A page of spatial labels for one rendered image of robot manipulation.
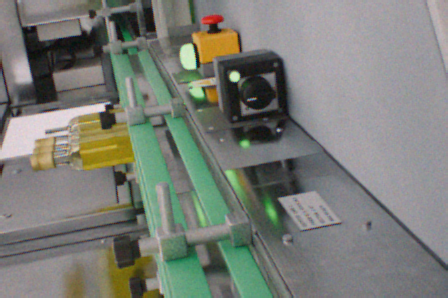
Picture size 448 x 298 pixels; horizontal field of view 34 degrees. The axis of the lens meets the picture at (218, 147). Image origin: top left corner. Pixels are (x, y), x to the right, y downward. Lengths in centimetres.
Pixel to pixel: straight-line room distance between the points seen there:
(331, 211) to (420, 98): 16
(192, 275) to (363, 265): 15
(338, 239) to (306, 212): 7
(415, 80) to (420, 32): 4
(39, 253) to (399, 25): 101
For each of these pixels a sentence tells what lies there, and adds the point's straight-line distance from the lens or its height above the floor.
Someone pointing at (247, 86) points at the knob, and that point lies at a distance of 96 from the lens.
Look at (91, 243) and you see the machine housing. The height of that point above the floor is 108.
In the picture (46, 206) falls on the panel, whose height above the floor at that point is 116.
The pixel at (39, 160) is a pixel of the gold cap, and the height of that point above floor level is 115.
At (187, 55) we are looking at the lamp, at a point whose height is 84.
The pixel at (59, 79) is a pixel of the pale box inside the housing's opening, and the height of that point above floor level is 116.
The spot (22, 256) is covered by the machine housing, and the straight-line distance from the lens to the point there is 147.
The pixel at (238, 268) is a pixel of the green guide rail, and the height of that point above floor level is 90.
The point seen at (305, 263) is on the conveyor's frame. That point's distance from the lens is 61.
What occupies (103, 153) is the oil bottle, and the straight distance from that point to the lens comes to 143.
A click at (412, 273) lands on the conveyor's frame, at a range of 59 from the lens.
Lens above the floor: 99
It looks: 8 degrees down
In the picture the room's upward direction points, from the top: 100 degrees counter-clockwise
